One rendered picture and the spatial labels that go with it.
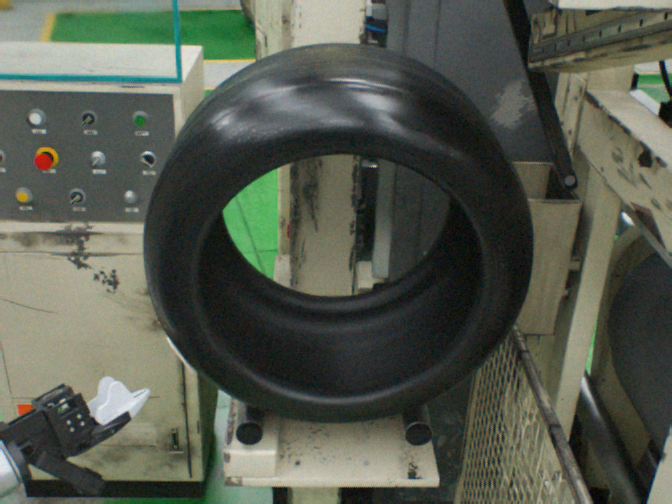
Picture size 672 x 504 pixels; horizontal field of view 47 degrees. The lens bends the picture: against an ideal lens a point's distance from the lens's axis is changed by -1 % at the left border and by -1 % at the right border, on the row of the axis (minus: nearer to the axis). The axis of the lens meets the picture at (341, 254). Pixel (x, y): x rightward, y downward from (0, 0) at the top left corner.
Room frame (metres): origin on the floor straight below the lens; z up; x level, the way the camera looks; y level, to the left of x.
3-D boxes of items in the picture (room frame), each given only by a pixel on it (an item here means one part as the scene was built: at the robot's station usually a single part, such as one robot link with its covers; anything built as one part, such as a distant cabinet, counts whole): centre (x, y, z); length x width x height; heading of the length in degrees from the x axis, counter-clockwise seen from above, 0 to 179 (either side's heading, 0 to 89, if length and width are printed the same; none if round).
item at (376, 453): (1.17, 0.01, 0.80); 0.37 x 0.36 x 0.02; 93
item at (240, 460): (1.17, 0.15, 0.83); 0.36 x 0.09 x 0.06; 3
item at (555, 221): (1.41, -0.36, 1.05); 0.20 x 0.15 x 0.30; 3
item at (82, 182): (1.88, 0.66, 0.63); 0.56 x 0.41 x 1.27; 93
